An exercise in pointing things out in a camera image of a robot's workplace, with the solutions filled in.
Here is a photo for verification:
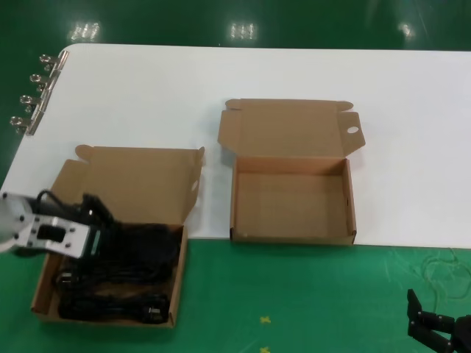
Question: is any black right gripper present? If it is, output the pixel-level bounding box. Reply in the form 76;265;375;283
406;288;471;353

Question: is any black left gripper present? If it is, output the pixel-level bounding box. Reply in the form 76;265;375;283
82;193;118;255

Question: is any open brown cardboard box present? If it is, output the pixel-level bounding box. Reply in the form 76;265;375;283
216;98;366;246
29;144;206;328

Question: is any silver metal binder clip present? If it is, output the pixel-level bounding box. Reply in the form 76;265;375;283
38;51;71;73
9;115;42;138
29;71;62;93
19;93;52;114

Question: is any green table cloth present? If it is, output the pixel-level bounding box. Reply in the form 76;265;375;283
0;230;471;353

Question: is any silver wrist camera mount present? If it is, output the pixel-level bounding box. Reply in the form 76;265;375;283
21;215;91;260

